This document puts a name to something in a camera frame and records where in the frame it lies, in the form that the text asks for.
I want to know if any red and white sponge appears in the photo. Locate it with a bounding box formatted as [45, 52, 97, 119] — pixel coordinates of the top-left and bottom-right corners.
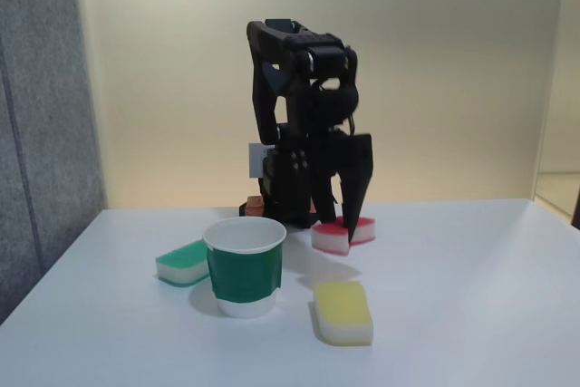
[310, 216, 379, 256]

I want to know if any green and white sponge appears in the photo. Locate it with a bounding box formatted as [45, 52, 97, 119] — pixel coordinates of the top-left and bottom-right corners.
[154, 237, 212, 288]

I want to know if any grey fabric partition panel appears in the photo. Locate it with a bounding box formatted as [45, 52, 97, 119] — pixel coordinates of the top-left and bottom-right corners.
[0, 0, 109, 327]

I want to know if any white paper label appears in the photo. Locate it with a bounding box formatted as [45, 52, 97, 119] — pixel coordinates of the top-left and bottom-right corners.
[248, 142, 269, 179]

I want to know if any orange table clamp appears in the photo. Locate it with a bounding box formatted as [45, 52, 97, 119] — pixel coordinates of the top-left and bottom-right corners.
[246, 195, 266, 218]

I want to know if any white cup with green tape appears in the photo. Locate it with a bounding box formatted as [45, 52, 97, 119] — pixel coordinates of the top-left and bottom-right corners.
[202, 217, 288, 319]

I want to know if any yellow and white sponge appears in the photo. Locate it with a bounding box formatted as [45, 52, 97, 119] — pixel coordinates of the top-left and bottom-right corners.
[312, 281, 375, 347]

